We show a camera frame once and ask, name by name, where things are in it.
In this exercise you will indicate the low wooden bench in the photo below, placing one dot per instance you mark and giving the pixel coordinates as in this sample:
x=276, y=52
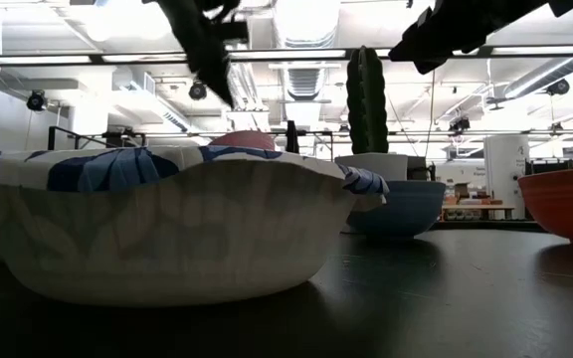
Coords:
x=475, y=207

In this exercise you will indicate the blue plastic bowl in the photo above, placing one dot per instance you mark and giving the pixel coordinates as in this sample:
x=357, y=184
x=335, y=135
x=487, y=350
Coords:
x=401, y=209

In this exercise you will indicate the tall green cactus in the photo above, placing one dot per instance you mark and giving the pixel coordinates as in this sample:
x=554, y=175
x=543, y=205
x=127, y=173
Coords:
x=366, y=99

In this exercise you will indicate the pink plastic bowl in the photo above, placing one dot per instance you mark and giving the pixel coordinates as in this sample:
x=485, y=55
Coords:
x=244, y=140

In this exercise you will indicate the black frame beam with lights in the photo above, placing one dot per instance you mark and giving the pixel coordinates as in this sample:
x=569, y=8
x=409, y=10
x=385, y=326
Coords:
x=96, y=58

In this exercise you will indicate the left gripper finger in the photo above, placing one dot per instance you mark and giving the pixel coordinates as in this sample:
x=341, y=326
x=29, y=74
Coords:
x=214, y=77

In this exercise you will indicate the orange ribbed bowl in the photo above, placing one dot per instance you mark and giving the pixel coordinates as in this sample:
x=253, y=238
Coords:
x=565, y=204

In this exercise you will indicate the black metal railing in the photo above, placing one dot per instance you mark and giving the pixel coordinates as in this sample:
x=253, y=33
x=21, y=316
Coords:
x=50, y=139

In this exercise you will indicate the black upright post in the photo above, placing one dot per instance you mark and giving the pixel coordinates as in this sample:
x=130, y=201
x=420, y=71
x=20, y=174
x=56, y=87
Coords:
x=292, y=136

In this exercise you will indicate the white cabinet column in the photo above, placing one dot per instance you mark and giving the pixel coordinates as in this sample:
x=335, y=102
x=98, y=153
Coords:
x=505, y=174

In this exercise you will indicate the white plant pot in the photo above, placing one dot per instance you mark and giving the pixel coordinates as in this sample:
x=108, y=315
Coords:
x=381, y=166

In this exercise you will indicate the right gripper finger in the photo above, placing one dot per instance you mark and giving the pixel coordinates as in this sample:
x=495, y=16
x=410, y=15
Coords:
x=421, y=37
x=450, y=47

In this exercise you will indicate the black ceiling spotlight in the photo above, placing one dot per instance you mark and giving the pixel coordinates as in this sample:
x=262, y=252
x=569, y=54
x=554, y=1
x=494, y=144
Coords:
x=459, y=123
x=197, y=90
x=36, y=100
x=558, y=87

